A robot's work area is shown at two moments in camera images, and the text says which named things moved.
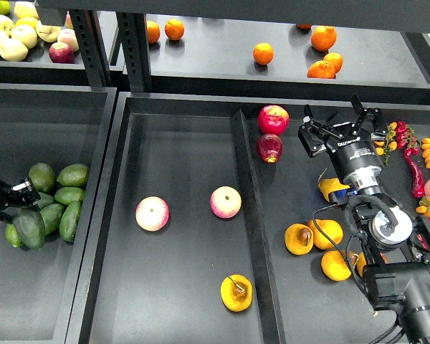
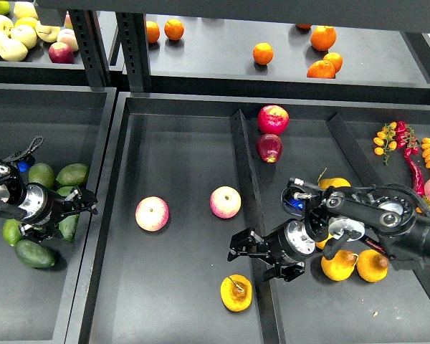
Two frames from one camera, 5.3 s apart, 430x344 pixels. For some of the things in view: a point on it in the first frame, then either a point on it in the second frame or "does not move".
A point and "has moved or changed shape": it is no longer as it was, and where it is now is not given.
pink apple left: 152,213 does not move
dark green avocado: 31,227 has moved or changed shape
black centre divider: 264,275 does not move
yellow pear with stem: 236,292 does not move
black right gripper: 348,153 to 293,241
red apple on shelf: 59,52 does not move
